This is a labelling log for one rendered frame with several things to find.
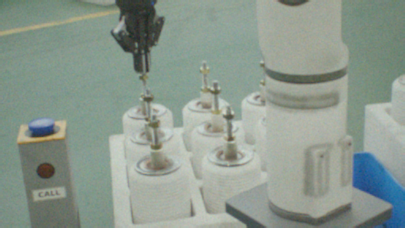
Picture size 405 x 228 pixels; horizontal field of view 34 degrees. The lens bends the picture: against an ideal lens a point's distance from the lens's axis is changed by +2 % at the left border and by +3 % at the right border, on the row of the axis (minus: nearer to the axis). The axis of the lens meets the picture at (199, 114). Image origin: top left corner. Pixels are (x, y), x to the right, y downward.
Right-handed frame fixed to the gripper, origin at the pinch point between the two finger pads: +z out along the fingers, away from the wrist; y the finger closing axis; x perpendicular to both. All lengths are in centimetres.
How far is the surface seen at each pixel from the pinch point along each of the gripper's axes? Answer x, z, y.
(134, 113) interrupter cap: 1.3, 9.7, -2.0
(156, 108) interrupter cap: -0.5, 9.7, 2.3
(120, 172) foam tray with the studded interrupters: -2.5, 17.1, -11.2
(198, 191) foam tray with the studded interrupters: -19.3, 17.1, -10.2
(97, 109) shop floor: 58, 35, 43
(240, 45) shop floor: 55, 34, 120
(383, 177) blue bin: -38, 25, 24
